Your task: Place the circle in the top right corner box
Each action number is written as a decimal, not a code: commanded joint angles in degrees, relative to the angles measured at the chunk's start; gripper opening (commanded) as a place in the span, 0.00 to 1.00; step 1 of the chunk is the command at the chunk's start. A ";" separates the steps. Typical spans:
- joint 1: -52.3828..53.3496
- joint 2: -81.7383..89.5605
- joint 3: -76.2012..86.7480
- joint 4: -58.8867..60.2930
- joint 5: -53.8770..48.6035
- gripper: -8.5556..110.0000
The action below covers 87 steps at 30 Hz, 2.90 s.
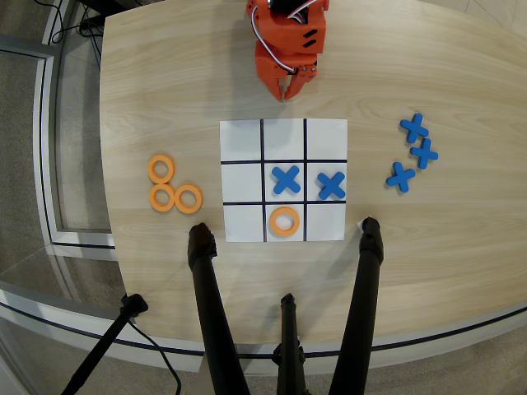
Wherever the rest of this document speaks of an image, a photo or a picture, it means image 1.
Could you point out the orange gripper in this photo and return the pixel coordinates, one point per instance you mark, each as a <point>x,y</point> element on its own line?
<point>268,66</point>

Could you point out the white tic-tac-toe paper board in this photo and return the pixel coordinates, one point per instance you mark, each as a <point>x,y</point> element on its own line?
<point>243,140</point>

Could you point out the blue foam cross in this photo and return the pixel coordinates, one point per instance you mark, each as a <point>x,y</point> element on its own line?
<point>424,153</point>
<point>400,177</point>
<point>286,179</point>
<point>331,185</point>
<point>414,128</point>

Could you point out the small white paper tag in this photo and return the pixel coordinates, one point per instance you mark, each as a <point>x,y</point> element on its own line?
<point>360,224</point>

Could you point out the thick black tripod leg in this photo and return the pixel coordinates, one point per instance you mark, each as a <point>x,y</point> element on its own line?
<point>210,304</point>
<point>362,296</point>

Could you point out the short black tripod leg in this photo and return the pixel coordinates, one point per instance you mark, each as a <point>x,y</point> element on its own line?
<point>289,329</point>

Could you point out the thin black stand leg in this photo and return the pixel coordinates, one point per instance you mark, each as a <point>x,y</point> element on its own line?
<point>107,341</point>

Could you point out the grey metal floor frame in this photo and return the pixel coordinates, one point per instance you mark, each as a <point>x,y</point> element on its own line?
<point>45,164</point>

